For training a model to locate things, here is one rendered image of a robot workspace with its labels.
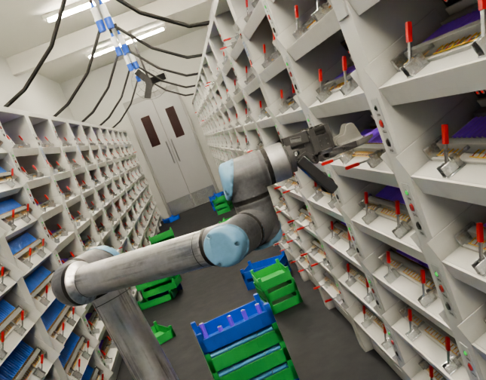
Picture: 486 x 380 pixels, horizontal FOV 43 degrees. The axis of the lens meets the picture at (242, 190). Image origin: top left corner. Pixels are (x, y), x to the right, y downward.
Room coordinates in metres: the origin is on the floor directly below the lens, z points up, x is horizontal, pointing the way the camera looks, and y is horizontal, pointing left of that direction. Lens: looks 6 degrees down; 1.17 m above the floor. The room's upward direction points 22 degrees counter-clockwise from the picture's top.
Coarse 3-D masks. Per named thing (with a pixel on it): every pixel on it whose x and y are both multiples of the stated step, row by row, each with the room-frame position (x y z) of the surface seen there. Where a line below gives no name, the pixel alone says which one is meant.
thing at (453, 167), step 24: (480, 96) 1.21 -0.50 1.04; (456, 120) 1.25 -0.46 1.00; (480, 120) 1.16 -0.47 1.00; (432, 144) 1.23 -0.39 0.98; (456, 144) 1.13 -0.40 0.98; (480, 144) 1.04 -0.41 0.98; (408, 168) 1.24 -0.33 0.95; (432, 168) 1.19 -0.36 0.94; (456, 168) 1.08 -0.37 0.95; (480, 168) 1.01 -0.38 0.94; (432, 192) 1.19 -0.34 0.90; (456, 192) 1.06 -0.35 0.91; (480, 192) 0.96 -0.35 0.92
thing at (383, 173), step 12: (360, 120) 1.95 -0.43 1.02; (360, 132) 1.95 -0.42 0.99; (336, 144) 1.94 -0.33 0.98; (336, 156) 1.94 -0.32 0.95; (360, 156) 1.72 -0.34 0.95; (384, 156) 1.34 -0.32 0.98; (336, 168) 1.89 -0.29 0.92; (360, 168) 1.60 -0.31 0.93; (372, 168) 1.51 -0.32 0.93; (384, 168) 1.43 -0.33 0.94; (372, 180) 1.57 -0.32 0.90; (384, 180) 1.46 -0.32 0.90; (396, 180) 1.36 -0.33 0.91
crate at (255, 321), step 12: (228, 312) 2.46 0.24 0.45; (240, 312) 2.46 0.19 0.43; (252, 312) 2.47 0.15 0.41; (264, 312) 2.28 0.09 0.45; (192, 324) 2.41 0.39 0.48; (204, 324) 2.44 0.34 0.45; (216, 324) 2.45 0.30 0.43; (228, 324) 2.45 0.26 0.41; (240, 324) 2.27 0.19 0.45; (252, 324) 2.27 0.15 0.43; (264, 324) 2.28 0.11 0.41; (216, 336) 2.25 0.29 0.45; (228, 336) 2.26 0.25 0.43; (240, 336) 2.26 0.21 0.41; (204, 348) 2.24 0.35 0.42; (216, 348) 2.24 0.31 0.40
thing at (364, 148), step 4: (364, 144) 1.70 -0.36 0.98; (368, 144) 1.66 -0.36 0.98; (372, 144) 1.63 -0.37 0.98; (376, 144) 1.59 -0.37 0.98; (380, 144) 1.56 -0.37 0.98; (356, 148) 1.74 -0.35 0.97; (360, 148) 1.70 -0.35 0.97; (364, 148) 1.66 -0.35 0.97; (368, 148) 1.62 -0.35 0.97; (372, 148) 1.59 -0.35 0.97; (376, 148) 1.56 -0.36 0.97; (380, 148) 1.53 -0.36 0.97; (384, 148) 1.49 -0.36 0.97; (360, 152) 1.71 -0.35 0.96; (364, 152) 1.67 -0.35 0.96; (368, 152) 1.63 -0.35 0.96; (372, 152) 1.62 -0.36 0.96; (384, 152) 1.52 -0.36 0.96; (364, 156) 1.65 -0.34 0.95
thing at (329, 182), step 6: (300, 162) 1.45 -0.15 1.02; (306, 162) 1.46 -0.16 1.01; (300, 168) 1.49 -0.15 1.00; (306, 168) 1.45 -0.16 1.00; (312, 168) 1.45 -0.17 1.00; (312, 174) 1.45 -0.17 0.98; (318, 174) 1.45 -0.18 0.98; (324, 174) 1.46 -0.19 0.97; (318, 180) 1.45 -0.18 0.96; (324, 180) 1.45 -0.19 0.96; (330, 180) 1.45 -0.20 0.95; (324, 186) 1.45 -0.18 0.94; (330, 186) 1.45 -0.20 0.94; (336, 186) 1.45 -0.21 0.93; (330, 192) 1.46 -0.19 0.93
